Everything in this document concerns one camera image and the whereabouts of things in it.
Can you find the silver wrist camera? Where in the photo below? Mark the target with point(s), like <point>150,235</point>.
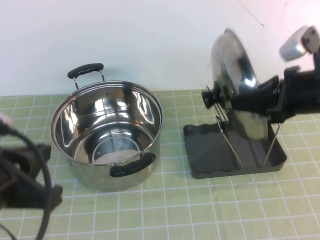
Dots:
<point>290,47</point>
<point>5,123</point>

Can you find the stainless steel lid black knob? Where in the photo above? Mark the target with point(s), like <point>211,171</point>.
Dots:
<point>230,65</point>

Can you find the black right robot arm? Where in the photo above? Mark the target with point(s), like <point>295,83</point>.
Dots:
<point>307,95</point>

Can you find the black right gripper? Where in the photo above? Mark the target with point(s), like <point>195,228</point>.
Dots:
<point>285,100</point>

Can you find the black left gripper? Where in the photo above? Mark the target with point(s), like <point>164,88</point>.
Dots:
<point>22,177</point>

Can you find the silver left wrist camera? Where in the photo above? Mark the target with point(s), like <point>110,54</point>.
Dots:
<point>5,123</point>

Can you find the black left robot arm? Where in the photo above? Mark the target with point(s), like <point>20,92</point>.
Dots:
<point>5,175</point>

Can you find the green checked tablecloth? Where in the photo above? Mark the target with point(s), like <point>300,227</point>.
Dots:
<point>190,205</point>

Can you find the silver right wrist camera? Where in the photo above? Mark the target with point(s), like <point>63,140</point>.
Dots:
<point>290,47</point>

